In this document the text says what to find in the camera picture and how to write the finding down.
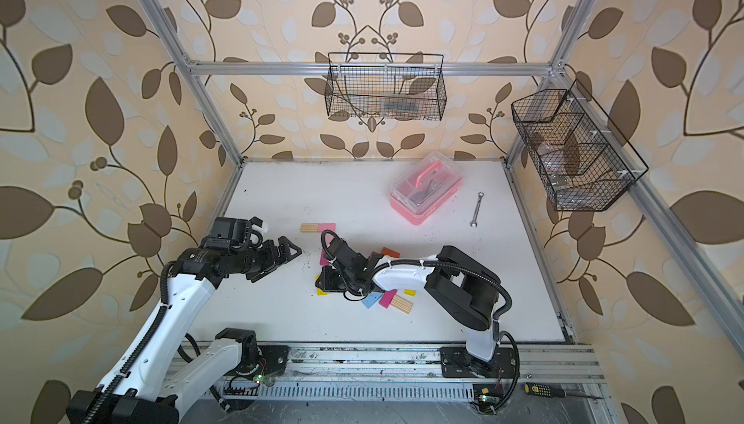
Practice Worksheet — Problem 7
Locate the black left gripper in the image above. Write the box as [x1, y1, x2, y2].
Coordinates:
[229, 236, 301, 279]

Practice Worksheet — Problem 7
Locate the natural wood block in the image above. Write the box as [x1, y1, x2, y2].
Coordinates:
[300, 222, 320, 233]

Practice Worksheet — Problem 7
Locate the orange block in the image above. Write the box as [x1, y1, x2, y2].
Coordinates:
[381, 248, 400, 259]

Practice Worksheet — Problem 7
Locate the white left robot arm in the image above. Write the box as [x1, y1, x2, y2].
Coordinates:
[66, 218, 302, 423]

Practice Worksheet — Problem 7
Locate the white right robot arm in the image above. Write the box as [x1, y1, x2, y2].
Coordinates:
[315, 230, 520, 415]

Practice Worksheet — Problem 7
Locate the magenta slanted block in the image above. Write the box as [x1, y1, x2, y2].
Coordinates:
[379, 290, 397, 309]

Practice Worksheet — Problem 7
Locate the ridged wood block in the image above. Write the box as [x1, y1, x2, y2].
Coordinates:
[389, 295, 414, 315]

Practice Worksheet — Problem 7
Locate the pink plastic storage box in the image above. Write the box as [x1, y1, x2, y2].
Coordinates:
[389, 152, 463, 226]

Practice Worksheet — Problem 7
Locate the silver wrench on table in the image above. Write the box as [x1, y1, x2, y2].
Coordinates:
[470, 191, 484, 228]

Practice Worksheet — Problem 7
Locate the yellow black screwdriver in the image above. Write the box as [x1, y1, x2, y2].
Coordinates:
[524, 383, 603, 400]

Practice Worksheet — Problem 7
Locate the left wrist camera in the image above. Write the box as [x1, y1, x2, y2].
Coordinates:
[247, 217, 267, 247]

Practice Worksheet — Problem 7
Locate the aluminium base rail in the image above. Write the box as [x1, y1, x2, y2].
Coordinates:
[215, 343, 606, 403]

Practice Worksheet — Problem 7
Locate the black wire basket back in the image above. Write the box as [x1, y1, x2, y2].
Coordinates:
[323, 51, 448, 121]

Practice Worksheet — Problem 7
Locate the black wire basket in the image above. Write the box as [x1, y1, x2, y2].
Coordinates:
[511, 80, 649, 212]
[323, 51, 448, 121]

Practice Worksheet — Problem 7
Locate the aluminium frame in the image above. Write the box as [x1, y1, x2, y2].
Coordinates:
[138, 0, 743, 352]

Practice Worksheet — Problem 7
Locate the black wire basket right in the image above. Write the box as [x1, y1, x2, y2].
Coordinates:
[511, 80, 649, 212]

